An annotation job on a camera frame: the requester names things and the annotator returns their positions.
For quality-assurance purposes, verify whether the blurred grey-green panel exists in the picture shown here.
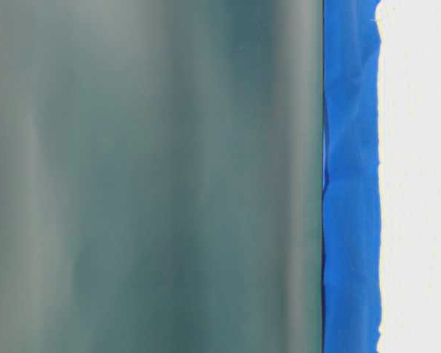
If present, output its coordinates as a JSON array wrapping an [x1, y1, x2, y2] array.
[[0, 1, 323, 352]]

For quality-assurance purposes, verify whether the blue table cloth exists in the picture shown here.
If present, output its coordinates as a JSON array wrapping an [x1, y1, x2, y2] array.
[[323, 1, 381, 352]]

